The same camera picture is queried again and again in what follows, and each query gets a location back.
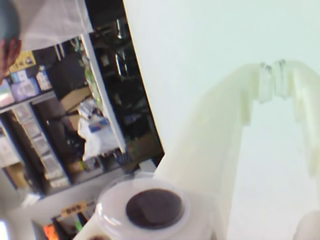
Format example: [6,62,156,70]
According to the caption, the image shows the yellow label sign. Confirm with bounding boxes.
[59,201,88,219]

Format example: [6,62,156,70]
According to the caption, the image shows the yellow poster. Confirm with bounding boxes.
[9,50,37,73]

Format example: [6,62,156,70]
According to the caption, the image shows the brown cardboard box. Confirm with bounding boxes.
[58,86,93,113]

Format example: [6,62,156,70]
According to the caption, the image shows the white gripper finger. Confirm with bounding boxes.
[273,59,320,180]
[152,62,273,240]

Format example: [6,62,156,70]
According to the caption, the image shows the white shelving unit with boxes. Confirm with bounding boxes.
[0,32,127,196]

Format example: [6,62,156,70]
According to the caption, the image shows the orange object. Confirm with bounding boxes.
[42,223,59,240]

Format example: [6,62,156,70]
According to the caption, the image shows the googly eye sticker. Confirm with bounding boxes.
[96,172,192,238]

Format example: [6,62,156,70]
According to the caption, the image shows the blue plastic plate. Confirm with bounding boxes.
[0,0,21,42]

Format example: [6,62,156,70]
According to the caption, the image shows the person's bare hand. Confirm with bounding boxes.
[0,37,23,81]

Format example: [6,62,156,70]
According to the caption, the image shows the white plastic bag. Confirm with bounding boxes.
[78,116,123,161]

